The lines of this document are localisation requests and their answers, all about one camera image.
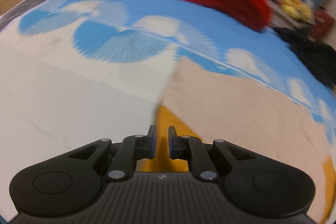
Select beige and mustard jacket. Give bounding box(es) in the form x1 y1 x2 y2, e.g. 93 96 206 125
140 57 335 223

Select black clothes pile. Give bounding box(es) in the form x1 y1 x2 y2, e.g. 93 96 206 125
273 27 335 94

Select yellow plush toys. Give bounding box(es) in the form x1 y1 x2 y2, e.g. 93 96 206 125
278 0 313 22

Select dark red spotted cushion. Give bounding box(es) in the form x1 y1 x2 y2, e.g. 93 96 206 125
310 9 335 41

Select blue patterned bed sheet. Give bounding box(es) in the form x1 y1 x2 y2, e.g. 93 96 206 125
1 0 335 221

